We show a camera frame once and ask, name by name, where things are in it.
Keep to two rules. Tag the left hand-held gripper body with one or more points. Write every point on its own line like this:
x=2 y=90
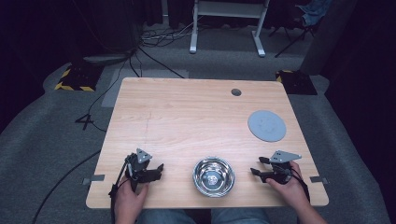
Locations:
x=139 y=174

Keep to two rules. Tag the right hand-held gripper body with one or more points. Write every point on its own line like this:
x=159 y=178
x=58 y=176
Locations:
x=280 y=171

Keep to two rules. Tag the person's right hand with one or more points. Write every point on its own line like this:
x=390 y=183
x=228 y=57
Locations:
x=289 y=189

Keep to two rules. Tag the person's left hand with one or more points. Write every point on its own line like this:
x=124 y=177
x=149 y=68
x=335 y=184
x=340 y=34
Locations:
x=129 y=202

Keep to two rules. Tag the grey round disc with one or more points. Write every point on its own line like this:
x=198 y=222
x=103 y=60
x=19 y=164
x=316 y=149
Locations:
x=266 y=126

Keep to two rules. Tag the grey tape strip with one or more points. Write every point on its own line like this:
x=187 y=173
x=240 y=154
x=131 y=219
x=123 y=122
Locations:
x=93 y=179
x=318 y=179

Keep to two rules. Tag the person's left leg in jeans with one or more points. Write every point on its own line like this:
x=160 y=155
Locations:
x=165 y=217

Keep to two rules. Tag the person's leg in jeans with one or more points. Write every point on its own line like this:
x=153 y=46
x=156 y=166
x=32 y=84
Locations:
x=239 y=216
x=165 y=217

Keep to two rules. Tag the shiny steel bowl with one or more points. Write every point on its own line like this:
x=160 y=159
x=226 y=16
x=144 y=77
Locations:
x=213 y=177

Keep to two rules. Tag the person's right leg in jeans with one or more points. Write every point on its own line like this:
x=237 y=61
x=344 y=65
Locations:
x=239 y=216

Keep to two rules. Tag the grey flat stand base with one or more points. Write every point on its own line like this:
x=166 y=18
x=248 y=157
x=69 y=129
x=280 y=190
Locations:
x=107 y=58

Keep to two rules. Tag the black folding chair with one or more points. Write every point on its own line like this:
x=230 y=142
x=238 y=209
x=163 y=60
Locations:
x=295 y=34

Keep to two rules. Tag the blue cloth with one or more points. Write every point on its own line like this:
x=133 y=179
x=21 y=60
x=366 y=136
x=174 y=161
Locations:
x=314 y=11

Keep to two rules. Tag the black yellow striped base plate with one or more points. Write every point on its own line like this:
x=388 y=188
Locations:
x=297 y=82
x=79 y=77

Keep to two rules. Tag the white desk frame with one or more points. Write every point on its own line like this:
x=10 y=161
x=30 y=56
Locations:
x=229 y=9

